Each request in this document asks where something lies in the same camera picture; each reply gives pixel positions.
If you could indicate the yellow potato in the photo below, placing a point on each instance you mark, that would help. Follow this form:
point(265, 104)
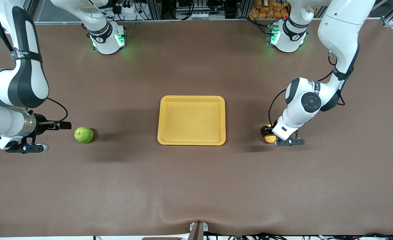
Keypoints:
point(269, 138)

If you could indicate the yellow plastic tray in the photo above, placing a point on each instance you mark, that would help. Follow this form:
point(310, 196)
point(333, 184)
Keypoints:
point(191, 120)

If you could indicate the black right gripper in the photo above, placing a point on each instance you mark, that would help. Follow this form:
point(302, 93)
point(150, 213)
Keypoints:
point(41, 124)

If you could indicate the metal table clamp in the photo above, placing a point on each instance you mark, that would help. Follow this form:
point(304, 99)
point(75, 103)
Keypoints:
point(198, 230)

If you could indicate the white power strip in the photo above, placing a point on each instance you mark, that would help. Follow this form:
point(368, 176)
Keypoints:
point(128, 8)

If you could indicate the green apple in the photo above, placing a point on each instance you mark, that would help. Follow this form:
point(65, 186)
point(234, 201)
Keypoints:
point(83, 135)

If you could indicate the pile of orange toy food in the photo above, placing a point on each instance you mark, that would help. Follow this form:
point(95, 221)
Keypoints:
point(269, 9)

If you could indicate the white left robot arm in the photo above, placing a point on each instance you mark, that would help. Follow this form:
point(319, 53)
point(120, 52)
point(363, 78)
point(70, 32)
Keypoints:
point(339, 26)

